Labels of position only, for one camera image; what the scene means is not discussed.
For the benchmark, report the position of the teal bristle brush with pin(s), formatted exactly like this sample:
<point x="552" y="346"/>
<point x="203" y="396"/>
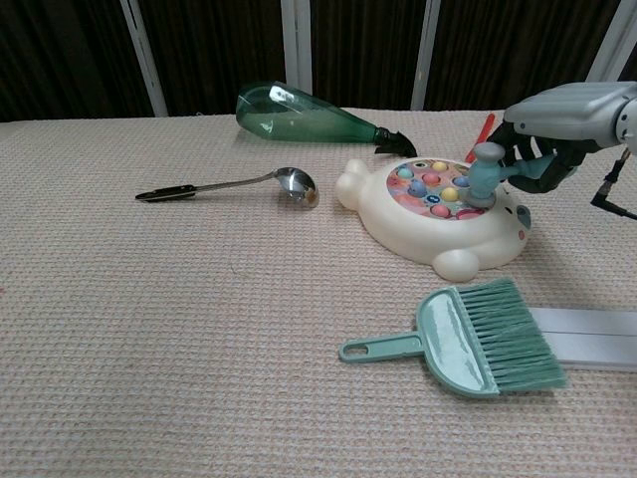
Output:
<point x="507" y="338"/>

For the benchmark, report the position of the teal dustpan brush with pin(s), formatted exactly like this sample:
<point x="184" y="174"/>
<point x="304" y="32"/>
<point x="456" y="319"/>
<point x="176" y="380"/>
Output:
<point x="443" y="333"/>

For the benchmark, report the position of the beige woven table cloth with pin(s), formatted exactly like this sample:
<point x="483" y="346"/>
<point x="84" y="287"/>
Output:
<point x="149" y="299"/>

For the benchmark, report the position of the white pop-it toy console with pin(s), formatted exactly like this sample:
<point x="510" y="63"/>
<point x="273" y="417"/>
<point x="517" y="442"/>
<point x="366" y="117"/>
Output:
<point x="398" y="229"/>

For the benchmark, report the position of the green spray bottle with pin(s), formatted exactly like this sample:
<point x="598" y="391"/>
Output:
<point x="298" y="119"/>

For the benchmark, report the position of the white flat strip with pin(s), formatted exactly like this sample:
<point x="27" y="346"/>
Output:
<point x="597" y="351"/>

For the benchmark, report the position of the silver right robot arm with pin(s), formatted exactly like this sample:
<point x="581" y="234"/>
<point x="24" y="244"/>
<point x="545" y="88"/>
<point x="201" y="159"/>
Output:
<point x="630" y="124"/>

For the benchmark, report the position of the red plastic stick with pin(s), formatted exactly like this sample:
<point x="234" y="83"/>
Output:
<point x="485" y="130"/>

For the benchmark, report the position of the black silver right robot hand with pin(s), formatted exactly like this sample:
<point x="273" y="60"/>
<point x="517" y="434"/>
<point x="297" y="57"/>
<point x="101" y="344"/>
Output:
<point x="567" y="112"/>

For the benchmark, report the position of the white screen frame post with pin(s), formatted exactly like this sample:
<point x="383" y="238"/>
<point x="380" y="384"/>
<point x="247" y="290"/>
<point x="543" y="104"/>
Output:
<point x="296" y="50"/>
<point x="425" y="55"/>
<point x="144" y="60"/>
<point x="614" y="40"/>

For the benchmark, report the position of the teal toy hammer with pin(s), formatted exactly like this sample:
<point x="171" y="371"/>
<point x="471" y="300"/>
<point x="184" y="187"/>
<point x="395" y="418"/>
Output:
<point x="483" y="174"/>

